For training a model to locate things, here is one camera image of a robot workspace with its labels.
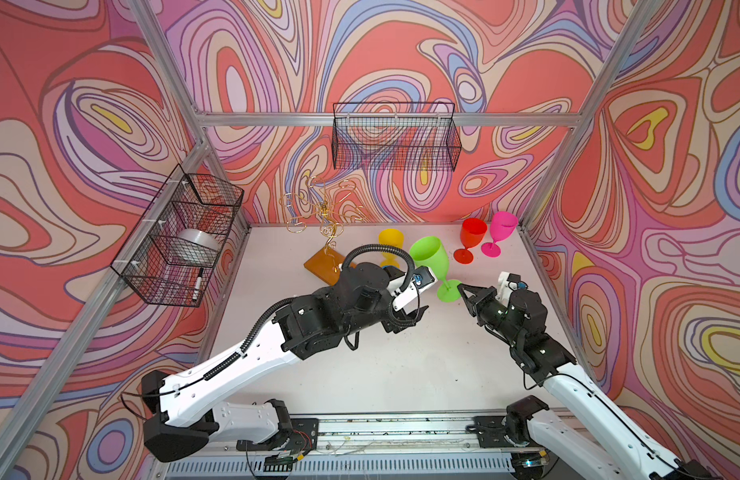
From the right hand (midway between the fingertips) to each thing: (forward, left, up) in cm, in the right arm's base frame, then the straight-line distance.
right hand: (457, 290), depth 76 cm
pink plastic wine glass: (+27, -22, -5) cm, 35 cm away
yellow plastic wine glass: (+27, +14, -8) cm, 31 cm away
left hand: (-8, +12, +14) cm, 20 cm away
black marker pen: (+1, +65, +5) cm, 65 cm away
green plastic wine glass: (+5, +8, +10) cm, 14 cm away
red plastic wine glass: (+27, -12, -7) cm, 30 cm away
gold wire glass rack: (+49, +42, -10) cm, 65 cm away
